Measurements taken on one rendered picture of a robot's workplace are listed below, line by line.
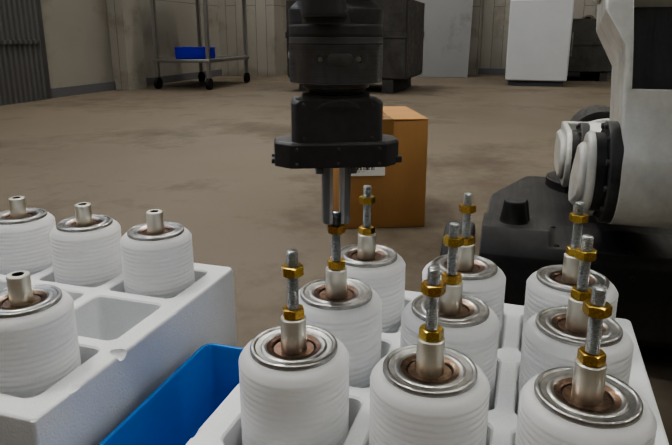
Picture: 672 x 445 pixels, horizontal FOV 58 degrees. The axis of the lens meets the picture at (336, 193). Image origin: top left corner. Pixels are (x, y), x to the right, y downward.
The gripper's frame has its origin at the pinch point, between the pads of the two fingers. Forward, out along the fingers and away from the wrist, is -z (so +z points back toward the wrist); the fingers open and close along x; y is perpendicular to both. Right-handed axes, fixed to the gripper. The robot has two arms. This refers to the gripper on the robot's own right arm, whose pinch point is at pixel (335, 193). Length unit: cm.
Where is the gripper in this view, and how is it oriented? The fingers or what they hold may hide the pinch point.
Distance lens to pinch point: 60.4
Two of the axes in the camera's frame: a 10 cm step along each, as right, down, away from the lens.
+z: 0.0, -9.7, -2.5
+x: 10.0, -0.2, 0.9
